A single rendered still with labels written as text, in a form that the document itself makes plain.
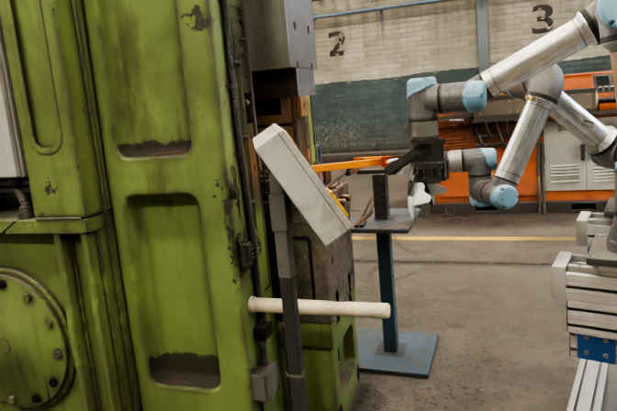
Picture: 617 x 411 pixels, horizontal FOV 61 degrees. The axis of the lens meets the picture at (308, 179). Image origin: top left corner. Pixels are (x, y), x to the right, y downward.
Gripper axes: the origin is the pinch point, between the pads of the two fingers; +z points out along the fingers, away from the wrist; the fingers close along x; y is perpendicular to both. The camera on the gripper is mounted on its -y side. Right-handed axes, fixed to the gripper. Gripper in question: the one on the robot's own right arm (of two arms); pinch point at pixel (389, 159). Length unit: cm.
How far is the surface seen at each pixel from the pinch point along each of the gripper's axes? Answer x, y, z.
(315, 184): -71, -5, 5
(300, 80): -8.3, -30.8, 26.7
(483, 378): 36, 103, -26
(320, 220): -71, 3, 5
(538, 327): 89, 104, -53
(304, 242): -13.0, 25.8, 30.7
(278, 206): -60, 2, 19
